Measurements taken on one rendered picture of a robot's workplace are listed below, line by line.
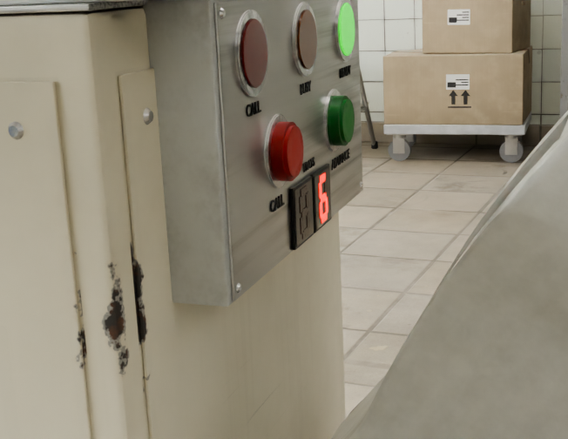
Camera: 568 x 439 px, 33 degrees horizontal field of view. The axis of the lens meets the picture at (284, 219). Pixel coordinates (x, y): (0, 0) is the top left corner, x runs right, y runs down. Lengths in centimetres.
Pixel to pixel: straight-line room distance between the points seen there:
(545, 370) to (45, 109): 27
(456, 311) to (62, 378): 19
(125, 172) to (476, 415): 22
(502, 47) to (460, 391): 380
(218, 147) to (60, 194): 7
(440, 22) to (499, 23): 26
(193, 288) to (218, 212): 4
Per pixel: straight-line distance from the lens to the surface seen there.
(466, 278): 48
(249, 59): 45
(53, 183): 41
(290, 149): 49
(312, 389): 68
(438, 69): 427
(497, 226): 45
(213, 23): 43
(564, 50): 387
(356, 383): 209
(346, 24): 61
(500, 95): 425
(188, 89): 43
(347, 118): 58
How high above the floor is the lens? 85
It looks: 14 degrees down
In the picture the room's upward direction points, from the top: 3 degrees counter-clockwise
